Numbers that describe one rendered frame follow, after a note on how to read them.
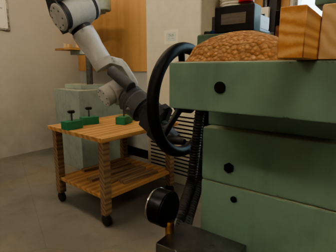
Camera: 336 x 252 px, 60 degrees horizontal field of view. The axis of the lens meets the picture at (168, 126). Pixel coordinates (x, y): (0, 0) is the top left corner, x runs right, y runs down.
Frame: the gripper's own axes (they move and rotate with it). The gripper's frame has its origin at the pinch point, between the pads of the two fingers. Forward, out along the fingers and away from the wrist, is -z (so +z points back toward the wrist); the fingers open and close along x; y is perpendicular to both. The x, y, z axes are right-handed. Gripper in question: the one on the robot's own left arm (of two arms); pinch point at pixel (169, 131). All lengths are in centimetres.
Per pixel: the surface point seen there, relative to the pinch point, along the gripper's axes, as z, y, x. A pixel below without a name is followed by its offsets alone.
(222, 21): -5.3, -6.7, 35.6
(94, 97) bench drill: 130, 87, -100
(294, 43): -26, -35, 44
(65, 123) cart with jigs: 80, 24, -67
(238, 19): -8.0, -6.5, 37.2
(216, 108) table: -21.3, -30.4, 33.0
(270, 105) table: -26, -30, 37
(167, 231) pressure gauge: -23.3, -29.9, 8.2
